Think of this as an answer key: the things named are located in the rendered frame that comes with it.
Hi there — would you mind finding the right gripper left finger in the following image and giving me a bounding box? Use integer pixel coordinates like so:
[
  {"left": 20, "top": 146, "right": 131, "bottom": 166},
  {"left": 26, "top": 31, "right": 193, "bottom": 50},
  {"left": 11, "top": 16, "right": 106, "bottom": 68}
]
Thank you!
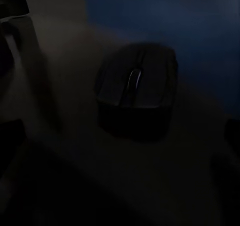
[{"left": 0, "top": 119, "right": 26, "bottom": 179}]

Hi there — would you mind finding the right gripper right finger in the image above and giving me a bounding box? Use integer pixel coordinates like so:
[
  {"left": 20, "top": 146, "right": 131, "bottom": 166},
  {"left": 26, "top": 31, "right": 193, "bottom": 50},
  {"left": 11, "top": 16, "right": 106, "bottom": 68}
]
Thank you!
[{"left": 224, "top": 119, "right": 240, "bottom": 159}]

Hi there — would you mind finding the monitor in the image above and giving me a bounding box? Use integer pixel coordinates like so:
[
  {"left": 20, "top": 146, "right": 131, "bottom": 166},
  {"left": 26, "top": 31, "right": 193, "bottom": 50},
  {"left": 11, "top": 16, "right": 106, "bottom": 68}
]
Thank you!
[{"left": 0, "top": 0, "right": 30, "bottom": 60}]

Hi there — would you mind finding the mouse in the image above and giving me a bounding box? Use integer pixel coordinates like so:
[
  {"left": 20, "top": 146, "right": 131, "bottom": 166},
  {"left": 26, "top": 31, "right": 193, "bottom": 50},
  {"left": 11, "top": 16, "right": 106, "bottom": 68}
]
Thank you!
[{"left": 93, "top": 41, "right": 179, "bottom": 117}]

